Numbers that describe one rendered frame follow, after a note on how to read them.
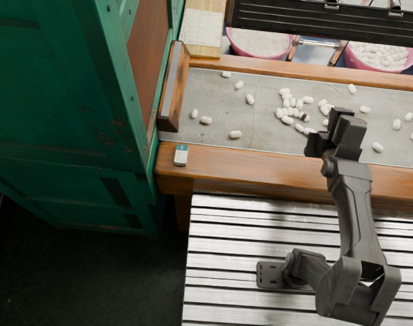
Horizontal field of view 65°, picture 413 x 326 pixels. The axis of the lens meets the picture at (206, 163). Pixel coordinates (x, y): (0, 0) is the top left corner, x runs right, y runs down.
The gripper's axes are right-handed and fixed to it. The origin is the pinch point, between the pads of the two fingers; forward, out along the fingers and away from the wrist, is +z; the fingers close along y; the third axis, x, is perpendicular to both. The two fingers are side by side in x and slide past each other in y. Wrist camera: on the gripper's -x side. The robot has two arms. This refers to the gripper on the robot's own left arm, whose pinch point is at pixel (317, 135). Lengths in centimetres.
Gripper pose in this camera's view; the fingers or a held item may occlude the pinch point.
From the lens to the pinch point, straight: 95.5
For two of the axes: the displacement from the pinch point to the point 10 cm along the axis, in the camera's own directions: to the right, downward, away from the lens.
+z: 0.4, -4.0, 9.2
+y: -9.9, -1.1, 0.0
